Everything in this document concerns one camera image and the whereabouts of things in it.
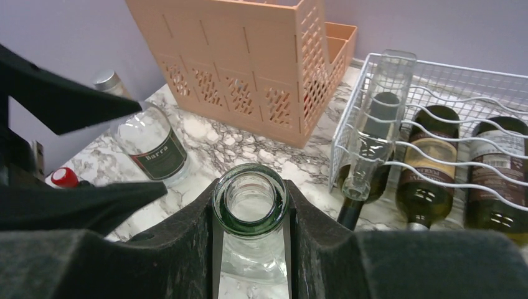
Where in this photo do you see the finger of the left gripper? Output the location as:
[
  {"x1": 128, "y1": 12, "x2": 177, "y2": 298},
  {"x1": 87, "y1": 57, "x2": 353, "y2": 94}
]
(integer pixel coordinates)
[
  {"x1": 1, "y1": 45, "x2": 141, "y2": 135},
  {"x1": 1, "y1": 182, "x2": 167, "y2": 235}
]

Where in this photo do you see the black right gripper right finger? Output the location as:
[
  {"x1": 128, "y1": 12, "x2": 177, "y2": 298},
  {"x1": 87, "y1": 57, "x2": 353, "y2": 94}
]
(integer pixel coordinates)
[{"x1": 285, "y1": 180, "x2": 527, "y2": 298}]

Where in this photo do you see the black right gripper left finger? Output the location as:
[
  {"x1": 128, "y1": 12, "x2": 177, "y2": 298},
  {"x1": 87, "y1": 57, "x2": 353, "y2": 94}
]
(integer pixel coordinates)
[{"x1": 1, "y1": 184, "x2": 218, "y2": 298}]

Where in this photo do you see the clear bottle silver cap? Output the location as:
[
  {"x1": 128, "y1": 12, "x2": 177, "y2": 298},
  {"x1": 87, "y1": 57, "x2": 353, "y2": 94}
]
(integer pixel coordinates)
[{"x1": 93, "y1": 70, "x2": 192, "y2": 186}]

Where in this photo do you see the small clear glass bottle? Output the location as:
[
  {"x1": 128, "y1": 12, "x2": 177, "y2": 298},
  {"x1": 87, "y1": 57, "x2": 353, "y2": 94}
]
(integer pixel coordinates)
[{"x1": 212, "y1": 163, "x2": 290, "y2": 285}]

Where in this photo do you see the green wine bottle silver neck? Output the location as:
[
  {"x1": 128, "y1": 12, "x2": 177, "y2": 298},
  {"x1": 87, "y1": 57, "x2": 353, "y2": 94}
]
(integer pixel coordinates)
[{"x1": 396, "y1": 105, "x2": 460, "y2": 230}]

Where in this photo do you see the green Primitivo wine bottle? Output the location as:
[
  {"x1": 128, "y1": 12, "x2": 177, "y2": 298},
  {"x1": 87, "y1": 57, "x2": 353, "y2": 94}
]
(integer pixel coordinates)
[{"x1": 464, "y1": 116, "x2": 527, "y2": 246}]

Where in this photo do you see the small red-capped bottle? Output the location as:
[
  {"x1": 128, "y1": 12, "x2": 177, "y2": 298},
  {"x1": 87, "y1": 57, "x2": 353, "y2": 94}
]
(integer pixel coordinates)
[{"x1": 50, "y1": 167, "x2": 94, "y2": 189}]

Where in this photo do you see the peach plastic crate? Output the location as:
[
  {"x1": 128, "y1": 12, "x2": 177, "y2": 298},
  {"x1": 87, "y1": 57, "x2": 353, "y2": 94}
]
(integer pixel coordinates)
[{"x1": 126, "y1": 0, "x2": 357, "y2": 148}]

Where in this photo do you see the white wire wine rack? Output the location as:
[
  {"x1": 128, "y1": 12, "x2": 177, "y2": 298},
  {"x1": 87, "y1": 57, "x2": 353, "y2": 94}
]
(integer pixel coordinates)
[{"x1": 328, "y1": 52, "x2": 528, "y2": 216}]

